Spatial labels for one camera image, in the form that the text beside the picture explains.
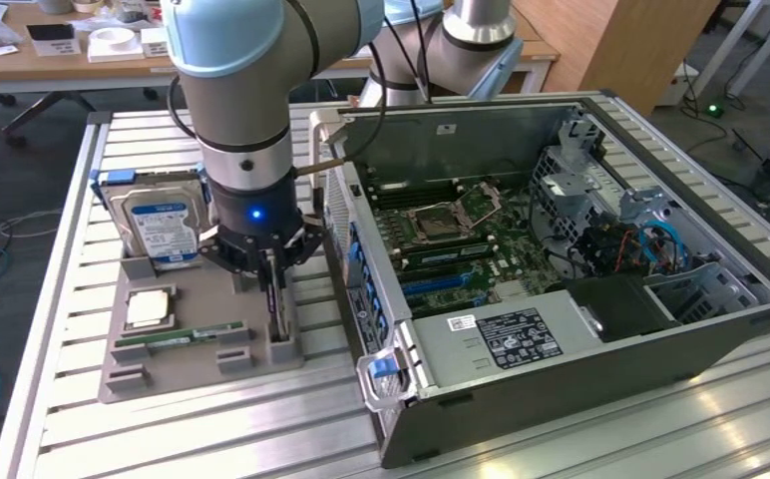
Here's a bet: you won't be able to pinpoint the black cable tan sleeve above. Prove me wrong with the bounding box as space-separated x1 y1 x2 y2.
293 42 389 177

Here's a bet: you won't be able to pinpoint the red wire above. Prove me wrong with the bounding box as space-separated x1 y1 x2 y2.
613 230 633 273

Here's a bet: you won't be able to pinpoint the wooden cabinet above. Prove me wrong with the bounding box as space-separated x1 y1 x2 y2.
513 0 722 114

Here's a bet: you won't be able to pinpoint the green RAM stick white label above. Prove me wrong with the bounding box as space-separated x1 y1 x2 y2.
396 241 496 266

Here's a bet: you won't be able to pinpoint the black chair base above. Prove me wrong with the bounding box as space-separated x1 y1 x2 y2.
1 88 160 149

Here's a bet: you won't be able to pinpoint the white tape roll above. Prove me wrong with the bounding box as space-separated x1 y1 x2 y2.
88 27 134 51

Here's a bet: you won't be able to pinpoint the metal disk bay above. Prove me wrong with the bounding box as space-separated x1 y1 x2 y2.
642 258 770 325

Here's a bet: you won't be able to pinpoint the white box black lid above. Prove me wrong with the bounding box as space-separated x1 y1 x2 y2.
26 23 81 57

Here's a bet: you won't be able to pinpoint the graphics card with metal bracket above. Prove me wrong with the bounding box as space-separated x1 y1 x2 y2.
258 248 293 345

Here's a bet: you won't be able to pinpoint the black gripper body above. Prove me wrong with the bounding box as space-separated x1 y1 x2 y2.
208 169 308 274

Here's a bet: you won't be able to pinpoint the grey parts rack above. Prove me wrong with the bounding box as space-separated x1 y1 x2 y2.
94 253 306 404

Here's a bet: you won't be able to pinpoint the black expansion slot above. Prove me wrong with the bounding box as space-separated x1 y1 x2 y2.
398 267 477 283

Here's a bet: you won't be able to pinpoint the flat white box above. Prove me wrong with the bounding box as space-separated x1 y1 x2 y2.
85 42 145 65

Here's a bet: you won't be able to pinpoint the hard disk in blue carrier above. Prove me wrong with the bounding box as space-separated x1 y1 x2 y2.
89 168 214 273

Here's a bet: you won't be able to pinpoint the CPU socket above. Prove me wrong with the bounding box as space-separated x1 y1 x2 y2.
409 204 476 246

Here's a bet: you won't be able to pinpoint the open dark PC case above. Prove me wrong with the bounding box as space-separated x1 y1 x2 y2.
309 89 770 470

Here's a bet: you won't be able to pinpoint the metal drive cage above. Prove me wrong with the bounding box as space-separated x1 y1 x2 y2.
528 105 633 260

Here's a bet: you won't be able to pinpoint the grey floor cable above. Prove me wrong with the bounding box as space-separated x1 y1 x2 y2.
0 208 61 241

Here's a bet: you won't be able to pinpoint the grey power supply unit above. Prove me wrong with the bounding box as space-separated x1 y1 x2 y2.
393 291 605 390

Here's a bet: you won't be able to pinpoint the green motherboard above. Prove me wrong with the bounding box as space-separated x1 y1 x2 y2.
357 164 572 311

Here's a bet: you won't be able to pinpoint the blue expansion slot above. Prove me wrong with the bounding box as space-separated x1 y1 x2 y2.
400 275 470 296

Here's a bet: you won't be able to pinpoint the RAM slot white clips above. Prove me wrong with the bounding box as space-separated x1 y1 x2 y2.
376 191 458 202

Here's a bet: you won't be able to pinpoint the CPU chip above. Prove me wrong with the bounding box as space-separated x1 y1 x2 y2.
124 290 173 328

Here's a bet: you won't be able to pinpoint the blue wire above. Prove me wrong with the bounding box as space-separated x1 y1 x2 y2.
642 219 692 274

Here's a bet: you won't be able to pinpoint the metal socket cover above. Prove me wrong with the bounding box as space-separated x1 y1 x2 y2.
453 180 502 234

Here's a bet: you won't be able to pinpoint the black cable loop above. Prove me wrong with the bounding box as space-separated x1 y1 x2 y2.
165 74 200 139

